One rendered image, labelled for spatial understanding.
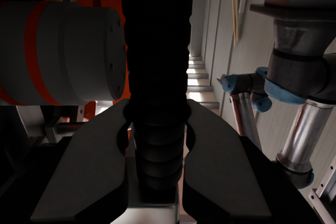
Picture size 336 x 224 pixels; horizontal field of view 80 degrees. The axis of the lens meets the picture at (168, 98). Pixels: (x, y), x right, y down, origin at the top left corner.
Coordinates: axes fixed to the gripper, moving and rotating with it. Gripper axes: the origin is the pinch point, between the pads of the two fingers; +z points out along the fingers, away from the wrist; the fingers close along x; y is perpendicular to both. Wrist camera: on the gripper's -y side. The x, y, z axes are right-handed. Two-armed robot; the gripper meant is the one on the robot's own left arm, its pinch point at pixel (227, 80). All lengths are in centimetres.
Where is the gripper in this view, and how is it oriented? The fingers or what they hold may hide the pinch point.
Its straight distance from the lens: 126.1
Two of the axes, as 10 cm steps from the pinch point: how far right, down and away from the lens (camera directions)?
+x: -9.7, -0.3, -2.5
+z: -2.1, -4.6, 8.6
